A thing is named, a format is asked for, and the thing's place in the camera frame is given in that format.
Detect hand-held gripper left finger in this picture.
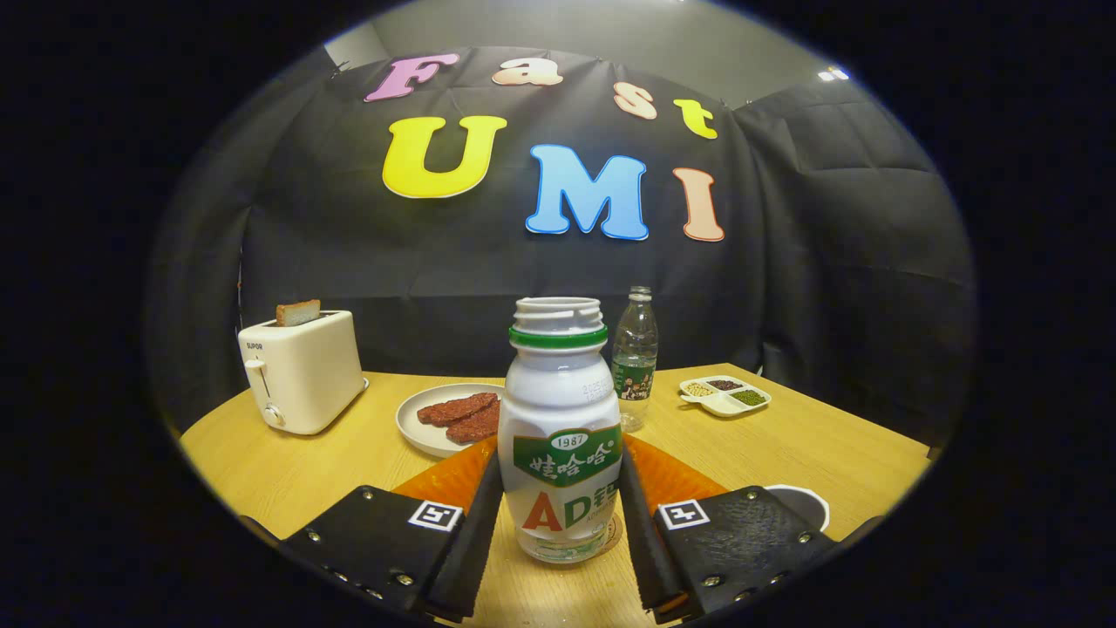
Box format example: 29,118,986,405
279,436,507,624

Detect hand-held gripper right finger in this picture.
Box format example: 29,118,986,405
617,434,883,625

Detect white cup wooden handle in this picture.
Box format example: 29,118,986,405
763,484,831,533

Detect white juice bottle green label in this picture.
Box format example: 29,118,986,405
497,297,625,565

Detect clear plastic water bottle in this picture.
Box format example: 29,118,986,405
611,286,660,433

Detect red meat slice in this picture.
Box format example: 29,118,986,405
446,399,503,445
417,392,500,427

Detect round white plate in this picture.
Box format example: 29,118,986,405
396,383,507,460

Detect white divided dish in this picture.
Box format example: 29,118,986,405
679,375,773,419

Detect wooden table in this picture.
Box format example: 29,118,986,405
179,362,934,628

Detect white toaster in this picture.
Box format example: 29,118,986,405
237,310,369,436

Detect black backdrop cloth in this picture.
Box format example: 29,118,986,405
144,44,977,446

